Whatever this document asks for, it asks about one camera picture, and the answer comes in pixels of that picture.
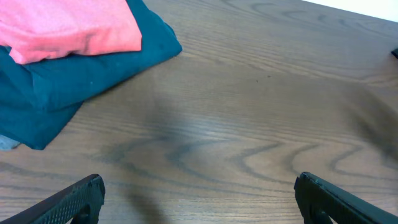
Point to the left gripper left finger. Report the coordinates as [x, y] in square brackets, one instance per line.
[79, 203]

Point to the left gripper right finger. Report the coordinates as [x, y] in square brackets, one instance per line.
[321, 202]

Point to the black patterned garment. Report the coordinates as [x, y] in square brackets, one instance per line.
[395, 53]

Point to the navy blue folded shorts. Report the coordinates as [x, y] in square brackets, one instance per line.
[39, 99]

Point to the red printed t-shirt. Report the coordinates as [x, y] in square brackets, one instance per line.
[49, 29]

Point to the grey folded garment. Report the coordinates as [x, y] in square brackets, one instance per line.
[7, 144]

